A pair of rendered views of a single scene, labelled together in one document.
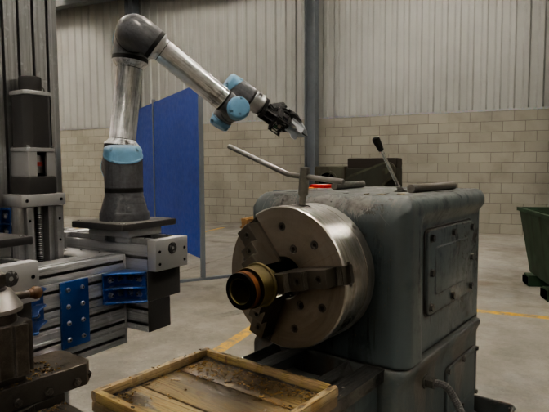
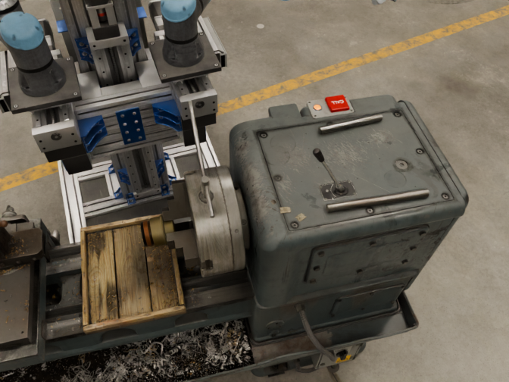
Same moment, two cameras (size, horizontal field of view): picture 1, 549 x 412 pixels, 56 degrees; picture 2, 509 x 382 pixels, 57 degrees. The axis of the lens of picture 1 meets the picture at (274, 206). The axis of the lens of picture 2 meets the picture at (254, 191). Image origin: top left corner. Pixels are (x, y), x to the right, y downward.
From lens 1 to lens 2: 1.28 m
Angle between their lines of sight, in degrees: 57
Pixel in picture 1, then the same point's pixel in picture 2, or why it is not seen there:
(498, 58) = not seen: outside the picture
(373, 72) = not seen: outside the picture
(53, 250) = (126, 71)
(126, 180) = (174, 34)
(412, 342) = (270, 299)
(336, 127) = not seen: outside the picture
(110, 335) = (164, 136)
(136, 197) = (184, 48)
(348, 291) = (204, 272)
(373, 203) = (263, 220)
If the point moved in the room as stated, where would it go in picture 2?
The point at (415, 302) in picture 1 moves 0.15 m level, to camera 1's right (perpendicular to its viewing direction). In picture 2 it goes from (276, 286) to (320, 317)
